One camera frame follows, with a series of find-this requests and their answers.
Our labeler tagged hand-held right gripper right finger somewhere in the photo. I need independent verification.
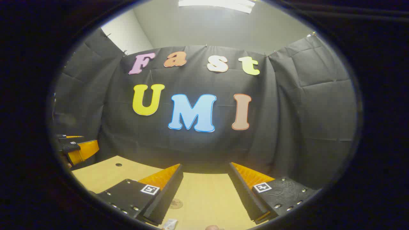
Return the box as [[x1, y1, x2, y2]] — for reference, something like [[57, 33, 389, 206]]
[[228, 162, 320, 225]]

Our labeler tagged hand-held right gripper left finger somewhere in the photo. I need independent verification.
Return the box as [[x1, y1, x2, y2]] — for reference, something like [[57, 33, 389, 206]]
[[96, 164, 184, 226]]

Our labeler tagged round wooden coaster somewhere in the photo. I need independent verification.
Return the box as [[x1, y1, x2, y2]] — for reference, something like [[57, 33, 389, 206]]
[[168, 198, 184, 210]]

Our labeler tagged wooden desktop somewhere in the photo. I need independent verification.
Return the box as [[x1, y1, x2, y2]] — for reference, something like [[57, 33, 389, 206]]
[[71, 156, 278, 230]]

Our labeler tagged black backdrop cloth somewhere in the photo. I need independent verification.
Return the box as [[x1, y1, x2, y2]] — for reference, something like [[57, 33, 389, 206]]
[[51, 28, 357, 189]]

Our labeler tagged ceiling light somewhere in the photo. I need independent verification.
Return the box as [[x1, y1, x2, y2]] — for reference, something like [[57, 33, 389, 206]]
[[178, 0, 256, 14]]

